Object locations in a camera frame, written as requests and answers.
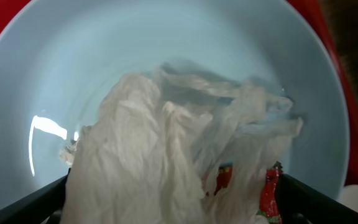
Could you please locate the large white napkin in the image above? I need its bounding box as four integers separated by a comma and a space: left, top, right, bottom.
61, 69, 303, 223

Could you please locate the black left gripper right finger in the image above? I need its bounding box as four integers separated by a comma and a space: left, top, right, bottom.
275, 174, 358, 224

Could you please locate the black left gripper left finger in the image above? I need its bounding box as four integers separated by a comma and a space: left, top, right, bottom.
0, 175, 68, 224

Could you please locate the red snack wrapper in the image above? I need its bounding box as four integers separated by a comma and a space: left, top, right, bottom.
214, 161, 283, 224

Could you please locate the red plastic tray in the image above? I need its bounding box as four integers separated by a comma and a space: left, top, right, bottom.
0, 0, 358, 185

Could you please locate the white plastic spoon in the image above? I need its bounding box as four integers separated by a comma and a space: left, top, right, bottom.
338, 185, 358, 212

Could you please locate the light blue plate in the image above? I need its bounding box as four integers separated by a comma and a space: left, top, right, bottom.
0, 0, 349, 209

